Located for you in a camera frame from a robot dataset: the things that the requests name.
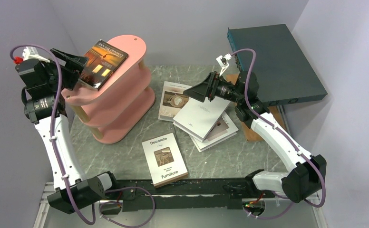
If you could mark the dark teal flat box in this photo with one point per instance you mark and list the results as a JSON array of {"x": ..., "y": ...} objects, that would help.
[{"x": 283, "y": 72}]

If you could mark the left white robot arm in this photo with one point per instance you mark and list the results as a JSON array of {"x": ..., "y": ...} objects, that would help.
[{"x": 44, "y": 79}]

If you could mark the dark orange Edward Tulane novel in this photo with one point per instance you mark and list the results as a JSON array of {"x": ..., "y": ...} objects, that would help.
[{"x": 103, "y": 60}]

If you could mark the pink three-tier shelf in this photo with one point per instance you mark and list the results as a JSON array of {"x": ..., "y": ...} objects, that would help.
[{"x": 111, "y": 112}]

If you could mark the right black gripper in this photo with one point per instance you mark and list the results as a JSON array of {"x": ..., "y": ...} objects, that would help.
[{"x": 207, "y": 89}]

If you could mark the white Decorate Furniture book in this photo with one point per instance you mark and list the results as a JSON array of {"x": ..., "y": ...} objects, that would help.
[{"x": 164, "y": 159}]

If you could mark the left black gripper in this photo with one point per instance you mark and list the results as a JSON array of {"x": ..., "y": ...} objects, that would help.
[{"x": 77, "y": 62}]

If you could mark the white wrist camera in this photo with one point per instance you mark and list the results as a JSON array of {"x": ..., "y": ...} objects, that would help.
[
  {"x": 30, "y": 53},
  {"x": 223, "y": 62}
]

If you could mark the brown wooden board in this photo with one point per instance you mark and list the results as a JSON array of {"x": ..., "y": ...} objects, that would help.
[{"x": 277, "y": 118}]

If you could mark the beige cup cover book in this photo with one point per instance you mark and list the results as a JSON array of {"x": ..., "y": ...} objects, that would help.
[{"x": 172, "y": 100}]

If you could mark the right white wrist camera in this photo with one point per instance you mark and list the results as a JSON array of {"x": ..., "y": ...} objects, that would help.
[{"x": 223, "y": 62}]

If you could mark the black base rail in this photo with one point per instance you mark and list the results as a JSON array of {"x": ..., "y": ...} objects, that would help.
[{"x": 229, "y": 193}]

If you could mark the white Insoia travel book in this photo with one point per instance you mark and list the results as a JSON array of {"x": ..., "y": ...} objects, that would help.
[{"x": 198, "y": 118}]

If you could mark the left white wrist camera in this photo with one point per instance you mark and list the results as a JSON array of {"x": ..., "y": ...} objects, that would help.
[{"x": 30, "y": 53}]

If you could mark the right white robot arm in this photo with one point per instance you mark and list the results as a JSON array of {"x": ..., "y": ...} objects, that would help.
[{"x": 305, "y": 173}]

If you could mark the white fashion cover magazine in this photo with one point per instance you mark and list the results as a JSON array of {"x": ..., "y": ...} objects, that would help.
[{"x": 223, "y": 130}]

